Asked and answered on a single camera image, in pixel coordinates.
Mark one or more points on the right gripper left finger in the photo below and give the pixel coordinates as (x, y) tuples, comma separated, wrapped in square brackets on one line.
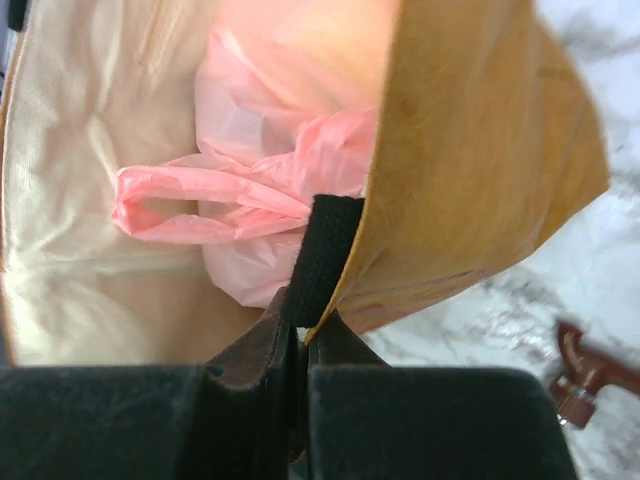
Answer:
[(232, 417)]

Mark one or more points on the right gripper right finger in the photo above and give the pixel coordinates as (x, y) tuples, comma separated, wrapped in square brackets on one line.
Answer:
[(369, 420)]

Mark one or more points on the yellow Trader Joe's tote bag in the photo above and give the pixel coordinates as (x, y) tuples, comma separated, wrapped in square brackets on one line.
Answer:
[(486, 143)]

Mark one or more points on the pink plastic grocery bag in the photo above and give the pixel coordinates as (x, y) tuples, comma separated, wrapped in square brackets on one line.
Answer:
[(245, 196)]

